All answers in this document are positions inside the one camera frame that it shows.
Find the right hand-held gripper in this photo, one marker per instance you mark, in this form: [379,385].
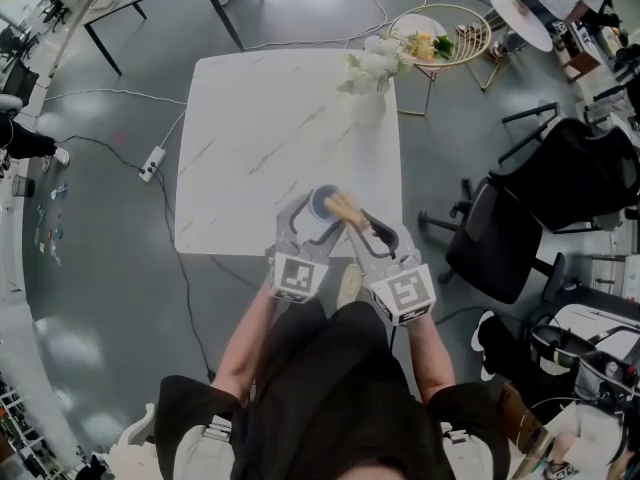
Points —
[406,292]

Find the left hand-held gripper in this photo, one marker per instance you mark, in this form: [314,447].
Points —
[298,274]

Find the blue cup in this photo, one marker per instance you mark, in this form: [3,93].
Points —
[320,203]

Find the wooden scrubbing brush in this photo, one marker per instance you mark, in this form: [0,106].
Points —
[347,212]

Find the person's right forearm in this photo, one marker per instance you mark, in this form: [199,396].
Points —
[430,358]

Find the person's left forearm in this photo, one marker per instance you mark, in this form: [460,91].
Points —
[245,348]

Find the person's beige shoe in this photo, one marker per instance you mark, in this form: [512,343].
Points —
[350,283]

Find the white vase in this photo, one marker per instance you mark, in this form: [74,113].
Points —
[370,108]

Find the person's black clothing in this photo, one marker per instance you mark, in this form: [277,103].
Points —
[330,393]

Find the white power strip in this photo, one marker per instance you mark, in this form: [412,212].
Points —
[153,164]

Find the white and yellow flower bouquet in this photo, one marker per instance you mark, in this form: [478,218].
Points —
[390,58]

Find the black mesh office chair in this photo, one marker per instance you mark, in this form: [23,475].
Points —
[575,173]

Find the white chair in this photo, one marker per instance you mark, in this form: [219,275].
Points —
[140,438]

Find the round white side table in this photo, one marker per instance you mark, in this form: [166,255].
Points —
[522,20]

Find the black mesh waste bin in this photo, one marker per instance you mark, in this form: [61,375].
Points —
[22,186]

